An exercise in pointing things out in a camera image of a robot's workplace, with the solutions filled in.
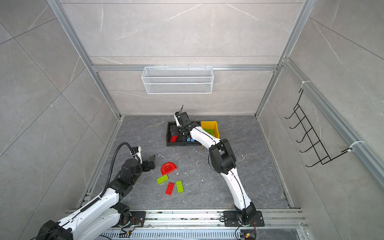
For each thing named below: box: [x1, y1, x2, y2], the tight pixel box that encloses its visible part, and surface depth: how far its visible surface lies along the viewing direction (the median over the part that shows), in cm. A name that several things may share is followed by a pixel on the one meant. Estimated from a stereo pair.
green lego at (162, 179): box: [156, 174, 169, 185], surface depth 87 cm
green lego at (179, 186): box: [175, 180, 184, 193], surface depth 84 cm
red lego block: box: [170, 135, 178, 143], surface depth 106 cm
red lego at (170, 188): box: [166, 182, 175, 196], surface depth 84 cm
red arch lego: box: [160, 162, 178, 176], surface depth 92 cm
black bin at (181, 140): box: [166, 122, 186, 147], surface depth 100 cm
